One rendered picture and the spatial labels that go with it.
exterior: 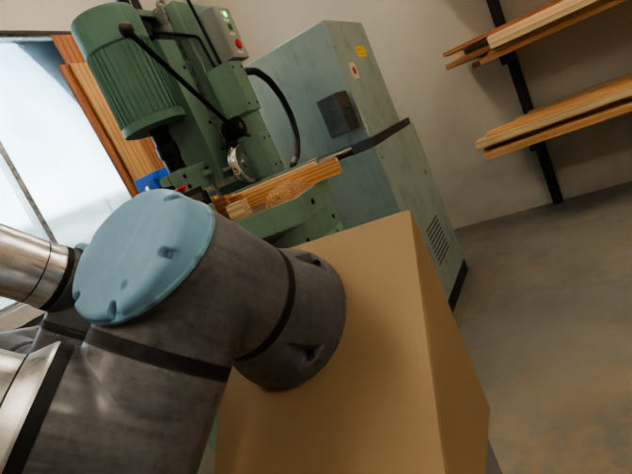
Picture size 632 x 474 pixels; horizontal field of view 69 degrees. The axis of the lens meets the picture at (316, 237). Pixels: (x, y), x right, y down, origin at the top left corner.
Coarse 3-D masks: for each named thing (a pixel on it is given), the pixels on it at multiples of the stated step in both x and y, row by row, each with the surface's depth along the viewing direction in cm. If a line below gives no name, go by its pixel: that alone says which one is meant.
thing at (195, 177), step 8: (184, 168) 127; (192, 168) 130; (200, 168) 133; (168, 176) 125; (176, 176) 124; (184, 176) 125; (192, 176) 129; (200, 176) 132; (208, 176) 135; (168, 184) 126; (176, 184) 125; (184, 184) 125; (192, 184) 128; (200, 184) 131; (208, 184) 134
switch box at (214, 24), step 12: (204, 12) 140; (216, 12) 139; (228, 12) 145; (204, 24) 141; (216, 24) 140; (216, 36) 141; (228, 36) 141; (240, 36) 148; (216, 48) 142; (228, 48) 141; (228, 60) 142; (240, 60) 148
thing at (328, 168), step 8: (328, 160) 112; (336, 160) 112; (312, 168) 114; (320, 168) 114; (328, 168) 113; (336, 168) 112; (296, 176) 116; (304, 176) 116; (312, 176) 115; (320, 176) 114; (328, 176) 114; (272, 184) 120; (256, 192) 122; (264, 192) 121; (248, 200) 124; (256, 200) 123; (264, 200) 122
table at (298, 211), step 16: (304, 192) 106; (320, 192) 114; (256, 208) 118; (272, 208) 104; (288, 208) 103; (304, 208) 104; (320, 208) 111; (240, 224) 109; (256, 224) 107; (272, 224) 106; (288, 224) 104
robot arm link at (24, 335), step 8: (24, 328) 71; (32, 328) 71; (0, 336) 67; (8, 336) 67; (16, 336) 67; (24, 336) 68; (32, 336) 69; (0, 344) 65; (8, 344) 64; (16, 344) 64
